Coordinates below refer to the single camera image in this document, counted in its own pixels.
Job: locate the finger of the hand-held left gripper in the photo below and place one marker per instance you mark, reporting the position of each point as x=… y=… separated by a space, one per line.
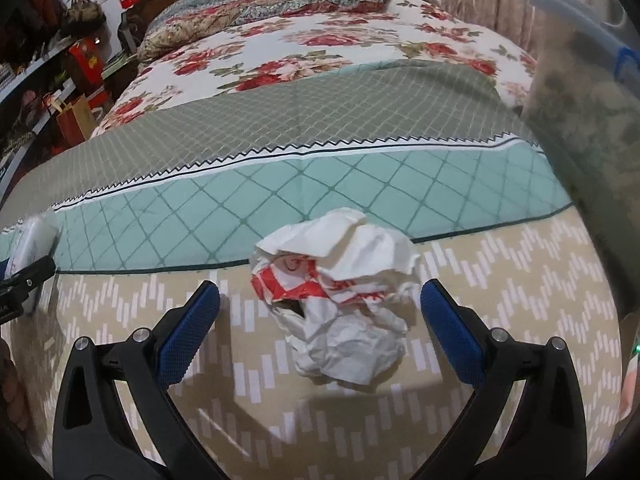
x=20 y=285

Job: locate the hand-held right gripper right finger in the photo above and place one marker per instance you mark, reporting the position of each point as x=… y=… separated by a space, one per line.
x=447 y=330

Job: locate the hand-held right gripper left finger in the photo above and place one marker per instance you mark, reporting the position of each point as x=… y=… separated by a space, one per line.
x=192 y=330

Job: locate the white red paper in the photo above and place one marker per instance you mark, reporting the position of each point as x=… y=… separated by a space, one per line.
x=350 y=310

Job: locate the person's left hand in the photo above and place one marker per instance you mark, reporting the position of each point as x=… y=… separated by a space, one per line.
x=12 y=395

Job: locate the grey teal beige bedspread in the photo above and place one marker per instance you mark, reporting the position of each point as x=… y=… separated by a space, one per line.
x=350 y=185

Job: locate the brown paper bag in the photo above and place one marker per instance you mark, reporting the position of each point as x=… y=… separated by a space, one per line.
x=75 y=117

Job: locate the red gift box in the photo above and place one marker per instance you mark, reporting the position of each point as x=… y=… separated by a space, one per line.
x=87 y=62

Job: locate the dark handbag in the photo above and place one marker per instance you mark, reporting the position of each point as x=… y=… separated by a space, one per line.
x=85 y=15

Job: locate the dark wooden headboard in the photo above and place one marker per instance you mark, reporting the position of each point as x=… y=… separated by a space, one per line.
x=150 y=15

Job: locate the white red floral quilt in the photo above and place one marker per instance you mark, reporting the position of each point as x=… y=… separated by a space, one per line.
x=325 y=45

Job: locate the paisley patterned pillow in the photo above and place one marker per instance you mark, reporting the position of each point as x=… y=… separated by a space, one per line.
x=280 y=0

